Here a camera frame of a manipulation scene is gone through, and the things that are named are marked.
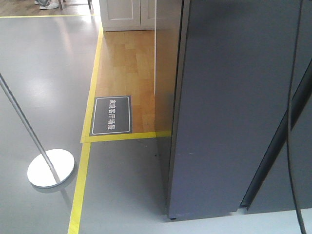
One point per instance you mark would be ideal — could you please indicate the dark grey right fridge door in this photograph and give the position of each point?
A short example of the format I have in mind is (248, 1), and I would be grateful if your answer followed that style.
(283, 180)

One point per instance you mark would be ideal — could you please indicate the dark floor sign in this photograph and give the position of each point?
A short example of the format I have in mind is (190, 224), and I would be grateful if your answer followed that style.
(111, 116)

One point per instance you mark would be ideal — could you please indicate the white cupboard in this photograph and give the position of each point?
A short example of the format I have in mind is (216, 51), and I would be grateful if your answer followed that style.
(127, 15)

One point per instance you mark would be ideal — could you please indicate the silver pole stand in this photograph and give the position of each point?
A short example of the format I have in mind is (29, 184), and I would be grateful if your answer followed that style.
(50, 168)

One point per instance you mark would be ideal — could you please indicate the standing person in jeans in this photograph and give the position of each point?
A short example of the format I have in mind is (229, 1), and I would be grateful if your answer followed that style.
(46, 4)

